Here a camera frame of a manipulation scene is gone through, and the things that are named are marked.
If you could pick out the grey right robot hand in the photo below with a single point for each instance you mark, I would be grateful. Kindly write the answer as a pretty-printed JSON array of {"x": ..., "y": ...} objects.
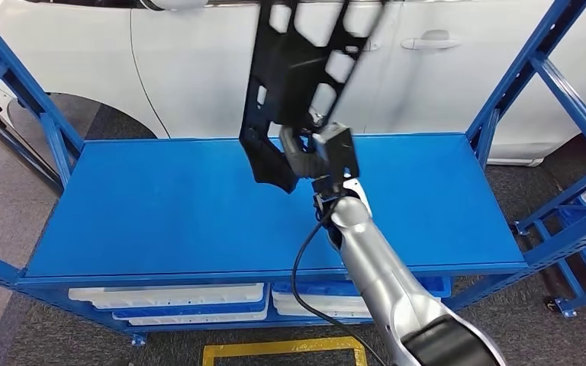
[{"x": 300, "y": 161}]

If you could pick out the black plastic frame part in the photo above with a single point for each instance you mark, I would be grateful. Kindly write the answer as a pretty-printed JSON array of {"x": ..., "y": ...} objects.
[{"x": 288, "y": 86}]

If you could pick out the white car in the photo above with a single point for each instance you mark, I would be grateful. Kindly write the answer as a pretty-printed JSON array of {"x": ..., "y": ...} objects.
[{"x": 197, "y": 76}]

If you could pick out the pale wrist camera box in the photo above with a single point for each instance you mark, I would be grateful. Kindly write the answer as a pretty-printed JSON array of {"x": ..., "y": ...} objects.
[{"x": 338, "y": 151}]

